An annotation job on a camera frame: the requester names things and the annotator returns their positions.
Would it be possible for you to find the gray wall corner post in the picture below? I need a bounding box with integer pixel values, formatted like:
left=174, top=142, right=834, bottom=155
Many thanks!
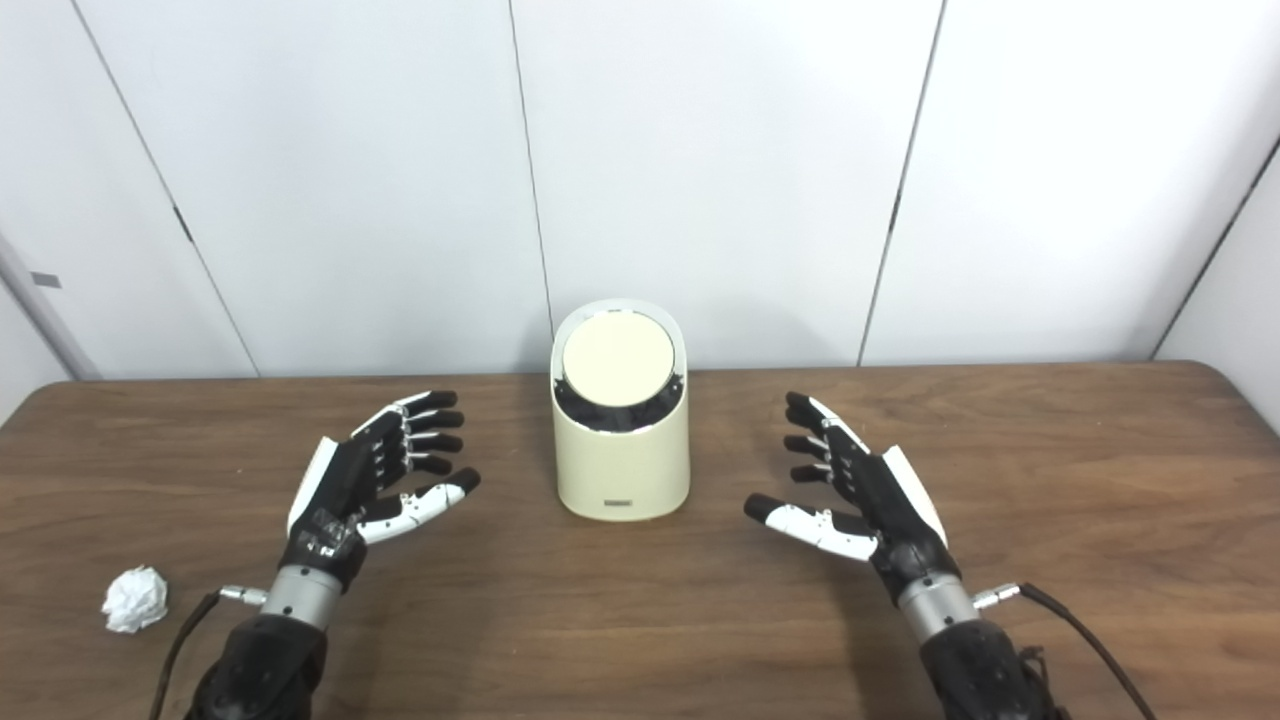
left=0, top=235, right=101, bottom=381

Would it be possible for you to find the cream round bin lid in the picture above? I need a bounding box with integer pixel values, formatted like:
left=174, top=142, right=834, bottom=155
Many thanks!
left=562, top=311, right=676, bottom=407

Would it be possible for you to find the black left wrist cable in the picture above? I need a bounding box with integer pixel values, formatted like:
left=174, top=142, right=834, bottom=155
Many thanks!
left=148, top=586, right=269, bottom=720

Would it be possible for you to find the cream-colored bin body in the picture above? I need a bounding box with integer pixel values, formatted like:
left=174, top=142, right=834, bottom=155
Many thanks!
left=551, top=298, right=692, bottom=522

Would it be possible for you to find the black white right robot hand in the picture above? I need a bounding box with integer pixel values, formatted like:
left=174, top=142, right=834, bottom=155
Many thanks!
left=743, top=391, right=963, bottom=606

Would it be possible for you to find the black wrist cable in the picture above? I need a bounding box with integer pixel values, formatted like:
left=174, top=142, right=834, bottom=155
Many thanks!
left=972, top=582, right=1161, bottom=720
left=148, top=586, right=269, bottom=720

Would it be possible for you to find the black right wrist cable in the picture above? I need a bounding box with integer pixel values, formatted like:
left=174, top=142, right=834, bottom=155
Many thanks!
left=972, top=582, right=1161, bottom=720

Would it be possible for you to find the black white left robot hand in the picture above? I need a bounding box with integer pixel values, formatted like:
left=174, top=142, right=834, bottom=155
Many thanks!
left=280, top=390, right=482, bottom=593

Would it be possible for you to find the white paper ball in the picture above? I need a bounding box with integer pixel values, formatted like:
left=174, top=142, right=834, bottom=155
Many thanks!
left=101, top=566, right=169, bottom=634

